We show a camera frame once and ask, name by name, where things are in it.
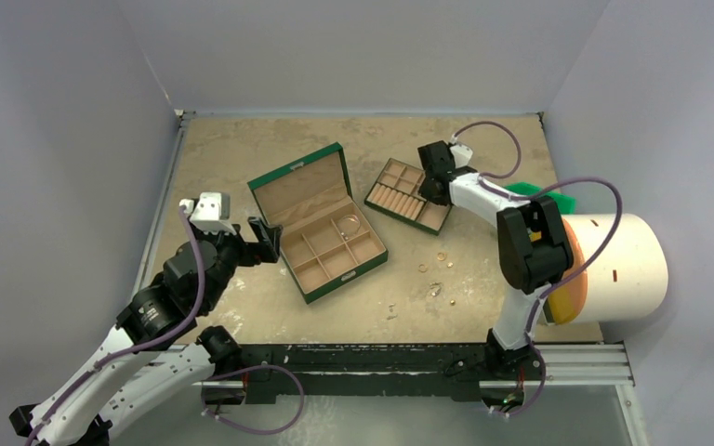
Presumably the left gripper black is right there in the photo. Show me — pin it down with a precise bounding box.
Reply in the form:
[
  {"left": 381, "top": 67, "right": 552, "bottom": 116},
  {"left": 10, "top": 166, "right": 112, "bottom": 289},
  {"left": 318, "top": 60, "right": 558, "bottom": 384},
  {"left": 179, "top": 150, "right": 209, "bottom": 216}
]
[{"left": 187, "top": 215, "right": 281, "bottom": 311}]

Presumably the green ring tray insert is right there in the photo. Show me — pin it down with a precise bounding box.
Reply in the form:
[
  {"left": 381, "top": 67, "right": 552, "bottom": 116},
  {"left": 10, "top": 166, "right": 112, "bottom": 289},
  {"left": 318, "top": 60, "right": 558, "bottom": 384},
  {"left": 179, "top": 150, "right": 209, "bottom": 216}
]
[{"left": 364, "top": 158, "right": 451, "bottom": 236}]

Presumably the silver pearl bracelet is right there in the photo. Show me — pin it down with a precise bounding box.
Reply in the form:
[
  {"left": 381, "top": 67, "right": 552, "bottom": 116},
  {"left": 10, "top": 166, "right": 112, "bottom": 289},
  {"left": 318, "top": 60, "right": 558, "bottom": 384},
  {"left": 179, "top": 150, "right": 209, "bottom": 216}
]
[{"left": 337, "top": 214, "right": 364, "bottom": 243}]

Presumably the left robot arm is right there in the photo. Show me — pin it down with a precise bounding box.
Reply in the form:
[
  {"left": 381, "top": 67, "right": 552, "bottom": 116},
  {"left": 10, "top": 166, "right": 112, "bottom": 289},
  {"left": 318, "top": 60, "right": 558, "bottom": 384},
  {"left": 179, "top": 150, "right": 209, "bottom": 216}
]
[{"left": 9, "top": 214, "right": 283, "bottom": 445}]

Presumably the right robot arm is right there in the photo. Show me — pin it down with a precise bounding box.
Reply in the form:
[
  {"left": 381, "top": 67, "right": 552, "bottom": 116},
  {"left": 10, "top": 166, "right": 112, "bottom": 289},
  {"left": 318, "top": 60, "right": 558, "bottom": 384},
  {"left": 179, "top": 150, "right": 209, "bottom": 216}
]
[{"left": 417, "top": 140, "right": 574, "bottom": 378}]

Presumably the green jewelry box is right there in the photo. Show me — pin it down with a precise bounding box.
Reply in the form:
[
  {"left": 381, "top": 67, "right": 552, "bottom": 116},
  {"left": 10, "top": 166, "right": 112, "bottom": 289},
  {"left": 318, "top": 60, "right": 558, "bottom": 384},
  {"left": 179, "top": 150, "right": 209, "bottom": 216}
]
[{"left": 247, "top": 142, "right": 390, "bottom": 304}]

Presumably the green plastic bin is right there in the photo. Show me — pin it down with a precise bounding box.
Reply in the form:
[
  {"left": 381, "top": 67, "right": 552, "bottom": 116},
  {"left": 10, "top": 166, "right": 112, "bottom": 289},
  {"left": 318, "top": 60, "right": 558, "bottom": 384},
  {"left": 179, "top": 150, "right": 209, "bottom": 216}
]
[{"left": 506, "top": 182, "right": 576, "bottom": 215}]

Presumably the white cylinder orange lid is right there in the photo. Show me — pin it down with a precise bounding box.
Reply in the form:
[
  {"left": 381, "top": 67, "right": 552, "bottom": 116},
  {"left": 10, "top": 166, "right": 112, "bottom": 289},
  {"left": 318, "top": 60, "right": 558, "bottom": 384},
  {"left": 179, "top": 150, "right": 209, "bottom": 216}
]
[{"left": 544, "top": 214, "right": 668, "bottom": 325}]

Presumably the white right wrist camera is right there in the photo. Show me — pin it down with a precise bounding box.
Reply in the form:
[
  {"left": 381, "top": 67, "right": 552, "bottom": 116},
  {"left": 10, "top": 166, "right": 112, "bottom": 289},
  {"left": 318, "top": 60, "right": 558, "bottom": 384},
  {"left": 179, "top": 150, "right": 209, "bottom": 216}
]
[{"left": 449, "top": 142, "right": 473, "bottom": 169}]

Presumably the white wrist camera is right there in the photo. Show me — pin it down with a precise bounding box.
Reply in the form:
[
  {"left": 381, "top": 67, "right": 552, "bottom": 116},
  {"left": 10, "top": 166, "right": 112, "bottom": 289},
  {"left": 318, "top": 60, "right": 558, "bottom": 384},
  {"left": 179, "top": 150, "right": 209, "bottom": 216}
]
[
  {"left": 178, "top": 191, "right": 237, "bottom": 235},
  {"left": 449, "top": 142, "right": 473, "bottom": 169}
]

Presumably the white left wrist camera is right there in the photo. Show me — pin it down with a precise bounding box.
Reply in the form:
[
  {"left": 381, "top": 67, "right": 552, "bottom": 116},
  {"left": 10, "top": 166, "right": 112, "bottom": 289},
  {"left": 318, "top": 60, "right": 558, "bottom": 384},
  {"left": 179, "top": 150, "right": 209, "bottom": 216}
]
[{"left": 178, "top": 191, "right": 237, "bottom": 235}]

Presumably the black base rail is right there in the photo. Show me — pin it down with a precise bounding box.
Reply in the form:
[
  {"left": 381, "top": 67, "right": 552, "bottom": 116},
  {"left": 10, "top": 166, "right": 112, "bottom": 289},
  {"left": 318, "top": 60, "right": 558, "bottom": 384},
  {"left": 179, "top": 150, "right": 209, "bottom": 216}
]
[{"left": 204, "top": 341, "right": 546, "bottom": 409}]

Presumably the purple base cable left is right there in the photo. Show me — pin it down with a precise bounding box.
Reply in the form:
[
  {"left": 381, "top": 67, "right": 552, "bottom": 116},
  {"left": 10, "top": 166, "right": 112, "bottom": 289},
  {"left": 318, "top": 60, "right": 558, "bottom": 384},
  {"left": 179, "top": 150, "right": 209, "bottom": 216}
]
[{"left": 201, "top": 364, "right": 306, "bottom": 437}]

